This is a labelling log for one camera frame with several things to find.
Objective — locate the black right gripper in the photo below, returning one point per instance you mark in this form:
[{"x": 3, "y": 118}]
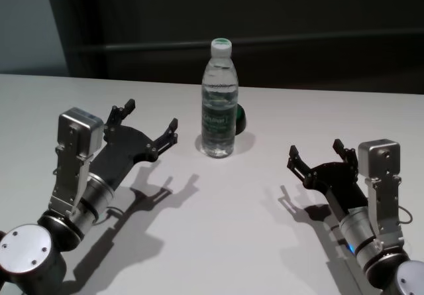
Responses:
[{"x": 338, "y": 185}]

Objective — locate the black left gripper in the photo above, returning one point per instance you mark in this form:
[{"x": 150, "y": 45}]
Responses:
[{"x": 127, "y": 149}]

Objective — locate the clear water bottle green label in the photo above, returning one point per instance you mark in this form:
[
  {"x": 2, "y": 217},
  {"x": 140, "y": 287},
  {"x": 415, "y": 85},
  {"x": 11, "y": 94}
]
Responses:
[{"x": 218, "y": 109}]

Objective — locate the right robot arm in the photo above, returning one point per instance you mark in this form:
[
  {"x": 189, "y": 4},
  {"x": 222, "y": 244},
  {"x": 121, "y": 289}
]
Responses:
[{"x": 359, "y": 232}]

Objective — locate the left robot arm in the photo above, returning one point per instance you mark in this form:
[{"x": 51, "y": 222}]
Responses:
[{"x": 26, "y": 248}]

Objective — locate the green black push button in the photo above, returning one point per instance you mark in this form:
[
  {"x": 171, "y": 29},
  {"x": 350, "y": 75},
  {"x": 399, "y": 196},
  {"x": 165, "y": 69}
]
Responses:
[{"x": 242, "y": 119}]

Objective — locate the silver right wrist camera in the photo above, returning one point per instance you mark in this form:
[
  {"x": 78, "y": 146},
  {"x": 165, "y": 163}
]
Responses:
[{"x": 381, "y": 162}]

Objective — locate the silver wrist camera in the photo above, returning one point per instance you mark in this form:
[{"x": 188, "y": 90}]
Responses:
[
  {"x": 381, "y": 162},
  {"x": 76, "y": 136}
]

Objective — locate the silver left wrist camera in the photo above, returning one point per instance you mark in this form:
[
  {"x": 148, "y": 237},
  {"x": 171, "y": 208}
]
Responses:
[{"x": 76, "y": 136}]

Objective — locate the thin grey horizontal rail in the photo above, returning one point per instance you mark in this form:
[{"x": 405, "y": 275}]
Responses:
[{"x": 298, "y": 45}]

